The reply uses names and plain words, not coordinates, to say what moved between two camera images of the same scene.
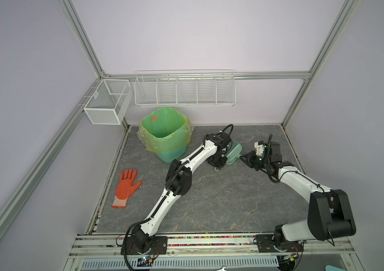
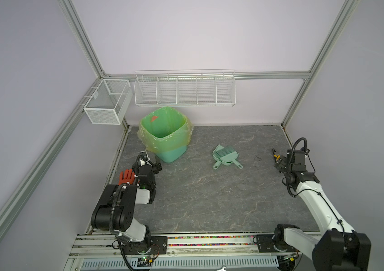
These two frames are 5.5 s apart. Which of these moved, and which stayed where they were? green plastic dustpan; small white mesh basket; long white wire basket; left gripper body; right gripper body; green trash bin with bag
Moved: left gripper body; green plastic dustpan; right gripper body
Stayed: green trash bin with bag; long white wire basket; small white mesh basket
